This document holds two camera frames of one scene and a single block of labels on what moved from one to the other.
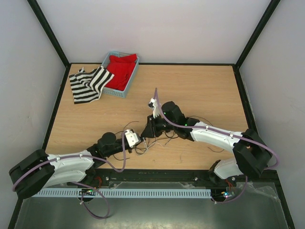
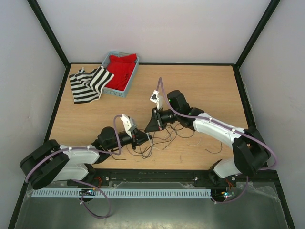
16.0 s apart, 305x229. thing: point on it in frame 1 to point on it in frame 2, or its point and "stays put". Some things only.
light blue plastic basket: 115,92 stays put
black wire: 154,140 to 155,148
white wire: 157,142 to 187,143
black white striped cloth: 86,86 stays put
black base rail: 176,179 stays put
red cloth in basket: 122,67 stays put
